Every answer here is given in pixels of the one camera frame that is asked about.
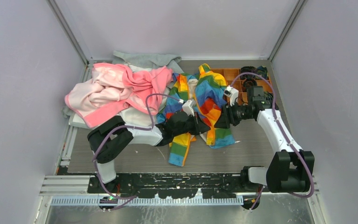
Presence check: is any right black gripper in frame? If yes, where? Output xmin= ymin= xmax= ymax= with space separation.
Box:
xmin=214 ymin=100 xmax=253 ymax=129

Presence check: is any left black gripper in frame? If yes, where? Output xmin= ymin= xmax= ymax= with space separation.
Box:
xmin=173 ymin=112 xmax=210 ymax=137

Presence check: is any rainbow striped zip jacket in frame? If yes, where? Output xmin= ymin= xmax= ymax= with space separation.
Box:
xmin=157 ymin=63 xmax=235 ymax=149

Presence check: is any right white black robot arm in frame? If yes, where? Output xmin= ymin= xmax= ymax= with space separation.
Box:
xmin=215 ymin=86 xmax=315 ymax=197

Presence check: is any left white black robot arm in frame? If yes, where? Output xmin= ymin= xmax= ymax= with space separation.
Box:
xmin=87 ymin=111 xmax=211 ymax=193

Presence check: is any orange compartment tray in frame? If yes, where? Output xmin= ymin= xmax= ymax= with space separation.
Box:
xmin=212 ymin=69 xmax=273 ymax=105

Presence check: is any dark rolled tie back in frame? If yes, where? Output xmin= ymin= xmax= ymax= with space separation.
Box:
xmin=240 ymin=66 xmax=257 ymax=80

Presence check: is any grey white garment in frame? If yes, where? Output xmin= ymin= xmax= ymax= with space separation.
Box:
xmin=62 ymin=51 xmax=183 ymax=127

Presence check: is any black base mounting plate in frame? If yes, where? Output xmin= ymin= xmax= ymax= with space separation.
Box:
xmin=87 ymin=172 xmax=262 ymax=199

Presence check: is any pink fleece garment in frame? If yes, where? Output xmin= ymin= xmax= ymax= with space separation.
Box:
xmin=64 ymin=63 xmax=172 ymax=128

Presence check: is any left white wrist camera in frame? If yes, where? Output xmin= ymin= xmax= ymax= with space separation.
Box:
xmin=179 ymin=99 xmax=196 ymax=117

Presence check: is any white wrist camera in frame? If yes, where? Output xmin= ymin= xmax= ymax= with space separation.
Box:
xmin=224 ymin=85 xmax=239 ymax=106
xmin=179 ymin=99 xmax=196 ymax=117

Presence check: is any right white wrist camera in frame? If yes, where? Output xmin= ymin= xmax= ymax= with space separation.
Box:
xmin=224 ymin=85 xmax=239 ymax=106

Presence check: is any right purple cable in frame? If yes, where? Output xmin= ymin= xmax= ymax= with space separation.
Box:
xmin=230 ymin=72 xmax=316 ymax=211

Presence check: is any silver slotted aluminium rail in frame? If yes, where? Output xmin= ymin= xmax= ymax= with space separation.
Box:
xmin=50 ymin=195 xmax=243 ymax=207

